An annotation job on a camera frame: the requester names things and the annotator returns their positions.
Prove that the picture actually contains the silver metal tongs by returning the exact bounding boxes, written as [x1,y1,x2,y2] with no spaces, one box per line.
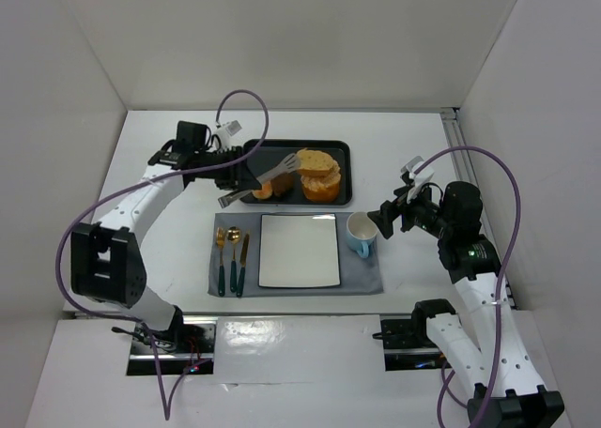
[218,153,301,208]

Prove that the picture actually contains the seeded bread slice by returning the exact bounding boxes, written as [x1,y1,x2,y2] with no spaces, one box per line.
[296,148,339,177]

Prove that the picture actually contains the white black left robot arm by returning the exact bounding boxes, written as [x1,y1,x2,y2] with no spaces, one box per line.
[70,121,257,350]

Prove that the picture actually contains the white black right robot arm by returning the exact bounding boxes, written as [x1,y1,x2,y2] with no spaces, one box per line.
[368,181,564,427]

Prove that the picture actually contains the black rectangular baking tray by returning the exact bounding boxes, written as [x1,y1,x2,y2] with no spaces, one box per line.
[240,139,353,206]

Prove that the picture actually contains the light blue mug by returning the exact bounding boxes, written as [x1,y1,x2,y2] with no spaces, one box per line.
[346,212,378,259]

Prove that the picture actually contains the small round golden bun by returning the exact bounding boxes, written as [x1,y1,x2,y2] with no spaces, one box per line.
[252,181,273,200]

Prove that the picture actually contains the brown chocolate croissant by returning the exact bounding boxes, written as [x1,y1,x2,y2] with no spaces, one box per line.
[270,173,295,197]

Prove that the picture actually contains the orange round cake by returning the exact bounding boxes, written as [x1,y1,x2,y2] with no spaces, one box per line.
[300,171,341,203]

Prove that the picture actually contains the grey cloth placemat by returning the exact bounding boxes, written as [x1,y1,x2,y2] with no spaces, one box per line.
[208,212,383,298]

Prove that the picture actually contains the white square plate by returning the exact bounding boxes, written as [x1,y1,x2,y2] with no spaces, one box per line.
[258,214,341,289]

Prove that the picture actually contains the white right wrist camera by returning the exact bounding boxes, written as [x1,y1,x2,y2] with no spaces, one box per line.
[401,156,435,203]

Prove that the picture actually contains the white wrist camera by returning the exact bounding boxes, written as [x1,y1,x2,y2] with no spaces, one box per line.
[213,120,241,142]
[401,156,435,203]

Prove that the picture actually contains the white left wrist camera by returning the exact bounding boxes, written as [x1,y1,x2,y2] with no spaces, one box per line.
[213,120,241,142]

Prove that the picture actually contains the gold spoon green handle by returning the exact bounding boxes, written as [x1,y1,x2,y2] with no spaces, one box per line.
[227,226,241,294]

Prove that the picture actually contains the gold fork green handle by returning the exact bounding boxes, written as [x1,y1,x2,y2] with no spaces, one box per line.
[216,227,225,297]

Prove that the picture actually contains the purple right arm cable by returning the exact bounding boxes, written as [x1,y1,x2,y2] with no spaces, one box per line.
[415,145,521,427]

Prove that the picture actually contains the gold knife green handle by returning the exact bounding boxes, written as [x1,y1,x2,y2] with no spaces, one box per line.
[236,232,250,298]

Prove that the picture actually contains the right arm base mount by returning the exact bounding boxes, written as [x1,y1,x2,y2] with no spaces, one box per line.
[372,317,445,372]

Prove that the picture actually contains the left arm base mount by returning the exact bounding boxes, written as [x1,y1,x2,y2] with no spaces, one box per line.
[111,321,216,376]

